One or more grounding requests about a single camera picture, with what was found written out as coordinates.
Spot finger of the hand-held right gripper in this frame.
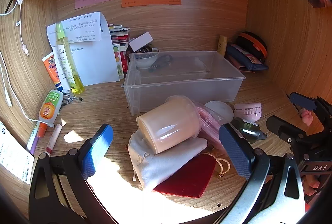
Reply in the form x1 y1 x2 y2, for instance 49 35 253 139
266 115 307 147
289 92 332 134

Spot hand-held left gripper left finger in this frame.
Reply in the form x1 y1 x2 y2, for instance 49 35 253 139
28 124 115 220

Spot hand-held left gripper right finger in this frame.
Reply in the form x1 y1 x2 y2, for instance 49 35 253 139
218 123 306 224

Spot pink round device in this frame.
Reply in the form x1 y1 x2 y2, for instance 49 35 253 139
233 102 262 123

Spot bagged pink rope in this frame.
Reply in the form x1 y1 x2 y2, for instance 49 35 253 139
193 101 229 152

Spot white round puff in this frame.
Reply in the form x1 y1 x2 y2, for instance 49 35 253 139
205 100 234 126

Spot red velvet drawstring pouch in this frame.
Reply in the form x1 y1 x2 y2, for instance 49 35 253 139
153 152 231 198

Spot white drawstring pouch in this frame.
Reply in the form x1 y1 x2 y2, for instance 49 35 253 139
128 129 208 191

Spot cream plastic cup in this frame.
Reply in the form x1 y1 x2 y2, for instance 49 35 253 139
136 95 202 154

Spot clear plastic storage box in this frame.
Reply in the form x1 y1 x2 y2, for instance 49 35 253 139
123 50 246 116

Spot wooden desktop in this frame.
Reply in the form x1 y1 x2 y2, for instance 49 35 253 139
0 76 309 224

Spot person's right hand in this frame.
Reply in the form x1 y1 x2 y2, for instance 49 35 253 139
302 175 321 197

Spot small pink object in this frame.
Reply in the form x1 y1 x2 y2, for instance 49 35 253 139
301 108 313 126

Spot dark green small bottle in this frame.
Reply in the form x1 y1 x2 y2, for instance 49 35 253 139
230 117 267 144

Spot pink white marker pen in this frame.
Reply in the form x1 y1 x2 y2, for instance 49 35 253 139
44 124 63 155

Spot white bottle orange label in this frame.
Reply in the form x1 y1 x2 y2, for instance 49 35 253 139
38 89 64 131

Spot purple orange pens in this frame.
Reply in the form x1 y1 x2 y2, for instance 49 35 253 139
26 123 39 155

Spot black orange round case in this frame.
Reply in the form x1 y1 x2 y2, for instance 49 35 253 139
235 31 267 64

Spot navy zip pouch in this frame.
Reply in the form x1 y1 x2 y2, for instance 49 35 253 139
225 43 269 74

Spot yellow spray bottle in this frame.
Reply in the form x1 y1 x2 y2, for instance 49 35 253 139
55 21 85 94

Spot large white paper sheet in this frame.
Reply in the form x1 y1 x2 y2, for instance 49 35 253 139
70 12 120 87

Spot red carton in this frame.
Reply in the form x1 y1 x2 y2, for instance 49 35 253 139
121 44 131 78

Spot white printed card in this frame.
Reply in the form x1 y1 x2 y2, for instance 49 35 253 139
0 122 35 185

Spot orange sunscreen tube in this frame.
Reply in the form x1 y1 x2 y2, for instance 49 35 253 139
42 53 63 92

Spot white cosmetic tube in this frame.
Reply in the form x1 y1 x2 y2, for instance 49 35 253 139
52 44 72 90

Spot white bowl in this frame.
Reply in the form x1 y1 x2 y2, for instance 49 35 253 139
134 52 159 70

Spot small yellow bottle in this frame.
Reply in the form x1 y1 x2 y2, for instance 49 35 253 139
217 35 228 57

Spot stack of booklets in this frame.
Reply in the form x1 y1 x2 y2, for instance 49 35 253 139
108 23 131 44

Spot white cardboard box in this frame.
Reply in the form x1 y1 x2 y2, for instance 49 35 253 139
128 31 153 52

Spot folded printed paper sheet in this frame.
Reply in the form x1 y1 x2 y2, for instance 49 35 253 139
47 12 104 47

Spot black strap item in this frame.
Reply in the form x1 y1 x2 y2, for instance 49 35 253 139
149 54 173 71

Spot white flat cable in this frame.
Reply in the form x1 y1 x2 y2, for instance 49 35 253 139
0 52 55 128

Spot white charging cable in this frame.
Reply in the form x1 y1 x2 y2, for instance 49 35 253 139
0 0 29 56

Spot black chain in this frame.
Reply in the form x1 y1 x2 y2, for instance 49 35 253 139
5 0 18 13

